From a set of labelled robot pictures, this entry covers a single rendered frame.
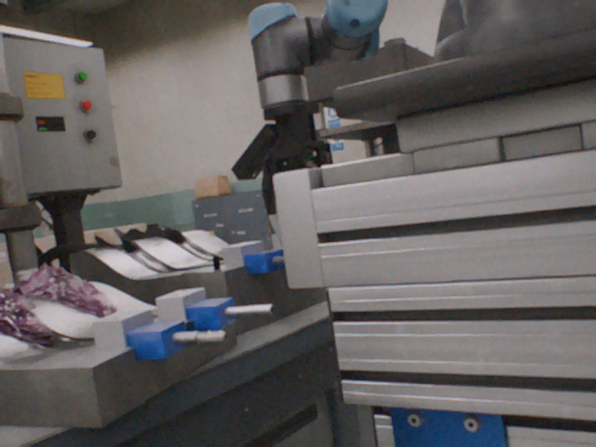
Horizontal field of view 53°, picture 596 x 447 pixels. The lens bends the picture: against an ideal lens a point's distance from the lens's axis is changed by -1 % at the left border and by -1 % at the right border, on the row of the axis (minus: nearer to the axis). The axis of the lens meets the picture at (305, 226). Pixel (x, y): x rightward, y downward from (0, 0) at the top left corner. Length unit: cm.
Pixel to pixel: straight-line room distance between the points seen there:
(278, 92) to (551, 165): 58
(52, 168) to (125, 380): 114
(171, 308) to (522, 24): 48
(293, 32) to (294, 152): 18
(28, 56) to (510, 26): 146
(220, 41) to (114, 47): 204
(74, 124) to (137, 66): 810
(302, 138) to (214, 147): 793
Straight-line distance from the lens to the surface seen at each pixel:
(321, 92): 497
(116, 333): 60
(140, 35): 984
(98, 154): 176
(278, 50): 92
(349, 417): 101
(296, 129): 90
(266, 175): 91
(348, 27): 80
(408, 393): 44
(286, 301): 90
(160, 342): 58
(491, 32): 39
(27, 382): 61
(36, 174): 166
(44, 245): 505
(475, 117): 40
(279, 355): 79
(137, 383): 60
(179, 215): 929
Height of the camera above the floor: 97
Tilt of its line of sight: 3 degrees down
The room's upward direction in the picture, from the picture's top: 8 degrees counter-clockwise
